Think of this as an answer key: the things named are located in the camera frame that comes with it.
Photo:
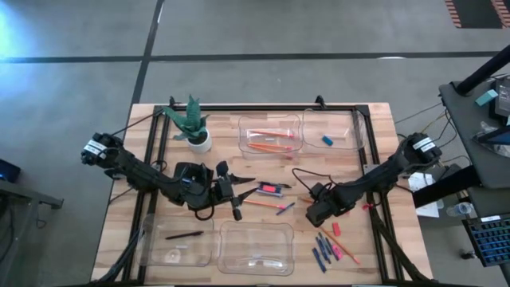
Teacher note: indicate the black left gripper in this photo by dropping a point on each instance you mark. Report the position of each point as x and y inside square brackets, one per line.
[224, 189]

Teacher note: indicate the black desk bar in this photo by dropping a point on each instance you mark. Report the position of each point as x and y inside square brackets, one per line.
[446, 187]

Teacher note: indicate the clear plastic bin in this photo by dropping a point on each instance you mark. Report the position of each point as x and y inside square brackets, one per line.
[191, 255]
[271, 121]
[342, 119]
[255, 239]

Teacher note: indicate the backlit black keyboard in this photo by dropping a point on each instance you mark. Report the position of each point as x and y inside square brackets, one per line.
[492, 241]

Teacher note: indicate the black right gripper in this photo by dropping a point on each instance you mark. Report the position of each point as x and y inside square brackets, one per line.
[328, 205]

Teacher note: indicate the teal box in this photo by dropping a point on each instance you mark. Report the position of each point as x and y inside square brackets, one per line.
[487, 97]

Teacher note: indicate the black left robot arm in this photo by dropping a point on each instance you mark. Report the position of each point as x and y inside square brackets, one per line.
[139, 175]

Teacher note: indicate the black mat orange stripes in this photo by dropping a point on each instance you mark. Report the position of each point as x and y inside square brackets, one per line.
[478, 14]

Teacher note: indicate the green plant in white pot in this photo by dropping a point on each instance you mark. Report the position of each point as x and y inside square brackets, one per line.
[199, 145]

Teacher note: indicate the black aluminium table frame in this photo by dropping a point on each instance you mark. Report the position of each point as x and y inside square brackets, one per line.
[259, 107]

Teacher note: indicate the grey side desk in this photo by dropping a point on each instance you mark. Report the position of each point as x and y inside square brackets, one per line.
[466, 131]

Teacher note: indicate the dark metal cart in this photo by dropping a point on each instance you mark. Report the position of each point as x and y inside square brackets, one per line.
[24, 193]

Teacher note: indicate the blue eraser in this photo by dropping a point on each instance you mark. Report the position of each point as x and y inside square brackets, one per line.
[327, 140]

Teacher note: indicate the tablet with blue screen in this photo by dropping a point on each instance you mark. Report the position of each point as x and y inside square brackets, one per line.
[500, 137]

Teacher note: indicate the dark device blue light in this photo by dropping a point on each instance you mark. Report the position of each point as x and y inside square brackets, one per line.
[10, 171]

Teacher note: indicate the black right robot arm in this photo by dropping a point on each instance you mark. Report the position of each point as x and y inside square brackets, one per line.
[382, 175]

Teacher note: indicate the white paper sheet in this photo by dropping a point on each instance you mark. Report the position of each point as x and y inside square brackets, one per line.
[428, 209]

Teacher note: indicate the black pole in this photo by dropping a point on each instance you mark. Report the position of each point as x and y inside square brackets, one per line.
[486, 71]

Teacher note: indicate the red eraser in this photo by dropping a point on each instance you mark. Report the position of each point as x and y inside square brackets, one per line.
[269, 189]
[336, 229]

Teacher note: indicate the black box device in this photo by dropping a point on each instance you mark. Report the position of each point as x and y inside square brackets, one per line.
[503, 99]

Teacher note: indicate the clear water bottle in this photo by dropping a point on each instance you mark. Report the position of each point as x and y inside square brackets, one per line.
[462, 209]

